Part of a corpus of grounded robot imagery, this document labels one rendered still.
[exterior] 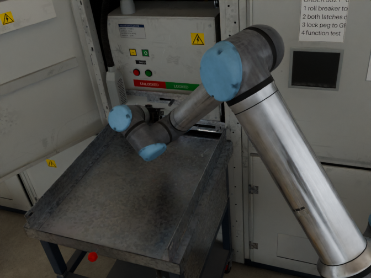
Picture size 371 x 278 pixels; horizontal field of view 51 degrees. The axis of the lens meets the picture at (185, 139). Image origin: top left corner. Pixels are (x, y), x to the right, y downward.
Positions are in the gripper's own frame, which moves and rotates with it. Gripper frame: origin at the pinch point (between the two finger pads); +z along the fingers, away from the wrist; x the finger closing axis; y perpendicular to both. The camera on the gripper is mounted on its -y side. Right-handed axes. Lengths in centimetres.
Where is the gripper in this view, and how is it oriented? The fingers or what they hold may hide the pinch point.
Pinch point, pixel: (156, 115)
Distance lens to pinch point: 167.9
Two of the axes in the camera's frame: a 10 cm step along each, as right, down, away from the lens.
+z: 3.4, -0.8, 9.4
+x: 0.8, -9.9, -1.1
